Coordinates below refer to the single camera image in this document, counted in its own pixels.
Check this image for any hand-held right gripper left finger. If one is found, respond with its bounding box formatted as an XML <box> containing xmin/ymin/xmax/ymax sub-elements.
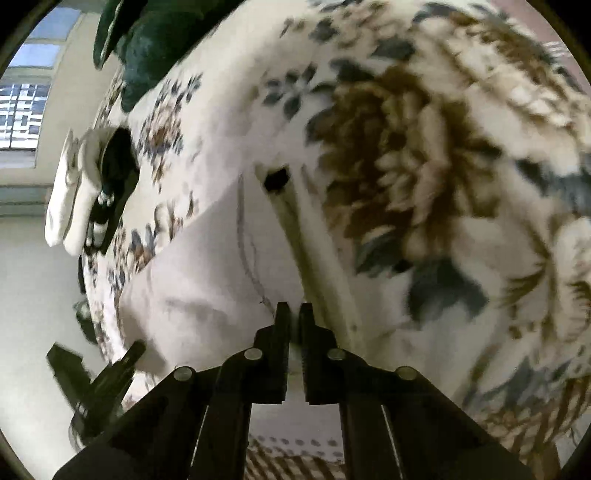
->
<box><xmin>53</xmin><ymin>302</ymin><xmax>292</xmax><ymax>480</ymax></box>

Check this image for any window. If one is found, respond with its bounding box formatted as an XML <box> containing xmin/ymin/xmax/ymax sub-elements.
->
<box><xmin>0</xmin><ymin>6</ymin><xmax>85</xmax><ymax>163</ymax></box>

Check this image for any black folded cloth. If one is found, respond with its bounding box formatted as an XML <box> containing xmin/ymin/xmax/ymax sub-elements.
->
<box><xmin>84</xmin><ymin>126</ymin><xmax>141</xmax><ymax>255</ymax></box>

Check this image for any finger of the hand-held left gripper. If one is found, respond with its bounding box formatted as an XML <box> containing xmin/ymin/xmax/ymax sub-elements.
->
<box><xmin>90</xmin><ymin>340</ymin><xmax>147</xmax><ymax>417</ymax></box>

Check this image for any white small garment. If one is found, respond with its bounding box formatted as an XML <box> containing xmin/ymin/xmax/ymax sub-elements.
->
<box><xmin>117</xmin><ymin>162</ymin><xmax>370</xmax><ymax>400</ymax></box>

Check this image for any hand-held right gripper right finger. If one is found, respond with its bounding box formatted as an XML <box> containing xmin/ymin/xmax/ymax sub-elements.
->
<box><xmin>298</xmin><ymin>302</ymin><xmax>539</xmax><ymax>480</ymax></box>

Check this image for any dark green cloth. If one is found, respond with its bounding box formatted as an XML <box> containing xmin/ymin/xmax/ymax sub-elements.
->
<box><xmin>93</xmin><ymin>0</ymin><xmax>223</xmax><ymax>112</ymax></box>

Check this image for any floral printed blanket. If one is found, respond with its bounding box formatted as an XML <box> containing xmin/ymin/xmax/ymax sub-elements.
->
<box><xmin>78</xmin><ymin>0</ymin><xmax>591</xmax><ymax>480</ymax></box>

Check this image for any checkered cloth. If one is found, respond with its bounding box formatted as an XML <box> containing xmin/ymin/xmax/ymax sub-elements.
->
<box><xmin>244</xmin><ymin>435</ymin><xmax>348</xmax><ymax>480</ymax></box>

